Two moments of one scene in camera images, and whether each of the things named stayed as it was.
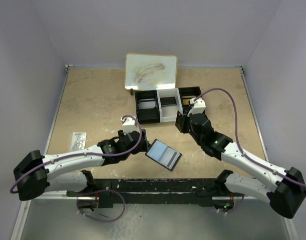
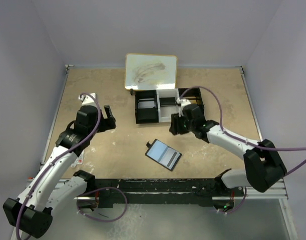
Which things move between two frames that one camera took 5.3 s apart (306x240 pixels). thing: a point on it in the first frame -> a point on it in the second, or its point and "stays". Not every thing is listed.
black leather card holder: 162,154 stays
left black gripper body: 141,148 -> 104,124
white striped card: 170,158 stays
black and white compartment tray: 163,105 stays
